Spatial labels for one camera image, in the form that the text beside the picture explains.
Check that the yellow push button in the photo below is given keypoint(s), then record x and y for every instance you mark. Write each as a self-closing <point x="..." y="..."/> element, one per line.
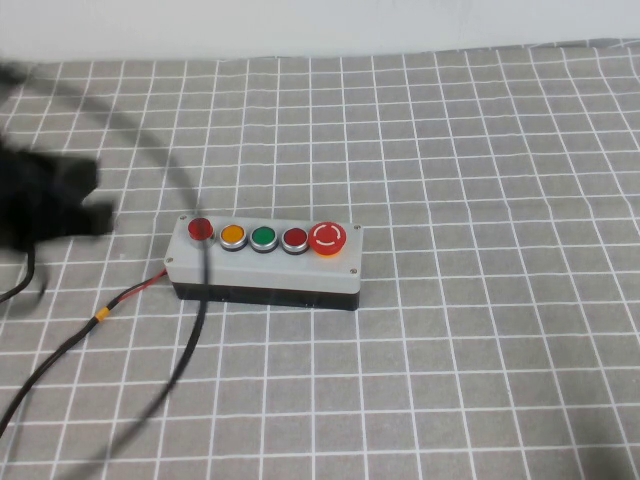
<point x="232" y="234"/>

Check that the red emergency stop mushroom button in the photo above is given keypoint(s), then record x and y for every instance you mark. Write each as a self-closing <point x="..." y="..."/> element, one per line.
<point x="326" y="236"/>

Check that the grey black button switch box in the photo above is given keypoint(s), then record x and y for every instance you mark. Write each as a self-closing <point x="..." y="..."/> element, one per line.
<point x="280" y="272"/>

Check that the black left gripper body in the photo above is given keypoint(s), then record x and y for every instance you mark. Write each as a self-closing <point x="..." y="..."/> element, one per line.
<point x="30" y="200"/>

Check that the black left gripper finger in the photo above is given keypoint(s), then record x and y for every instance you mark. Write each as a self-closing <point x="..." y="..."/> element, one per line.
<point x="97" y="217"/>
<point x="77" y="177"/>

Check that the flat red push button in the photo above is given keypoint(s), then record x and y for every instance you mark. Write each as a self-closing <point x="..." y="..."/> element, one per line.
<point x="295" y="237"/>

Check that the green push button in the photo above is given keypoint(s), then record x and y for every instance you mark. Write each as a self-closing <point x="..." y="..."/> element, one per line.
<point x="263" y="236"/>

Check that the grey white-grid tablecloth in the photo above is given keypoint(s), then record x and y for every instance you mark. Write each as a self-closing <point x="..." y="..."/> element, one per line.
<point x="450" y="350"/>

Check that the red illuminated push button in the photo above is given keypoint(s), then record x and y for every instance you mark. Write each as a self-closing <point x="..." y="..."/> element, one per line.
<point x="200" y="228"/>

